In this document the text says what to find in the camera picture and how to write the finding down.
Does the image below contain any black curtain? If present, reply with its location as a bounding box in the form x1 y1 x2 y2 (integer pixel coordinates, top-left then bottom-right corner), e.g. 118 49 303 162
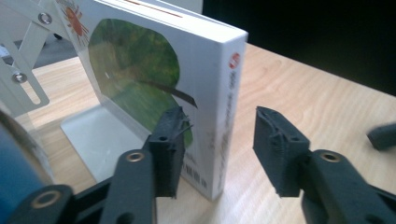
202 0 396 97

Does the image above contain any white expandable metal bookend rack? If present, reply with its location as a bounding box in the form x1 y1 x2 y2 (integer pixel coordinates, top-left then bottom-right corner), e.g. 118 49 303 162
0 0 150 183

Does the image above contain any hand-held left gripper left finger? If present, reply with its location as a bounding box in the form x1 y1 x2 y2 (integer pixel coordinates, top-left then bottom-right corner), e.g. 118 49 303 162
99 106 189 224

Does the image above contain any white caterpillar picture book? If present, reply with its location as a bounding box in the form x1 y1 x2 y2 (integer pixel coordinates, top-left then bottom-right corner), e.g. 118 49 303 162
55 0 249 202

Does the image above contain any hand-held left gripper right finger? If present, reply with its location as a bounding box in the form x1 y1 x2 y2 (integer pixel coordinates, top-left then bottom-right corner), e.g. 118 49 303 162
252 105 388 224

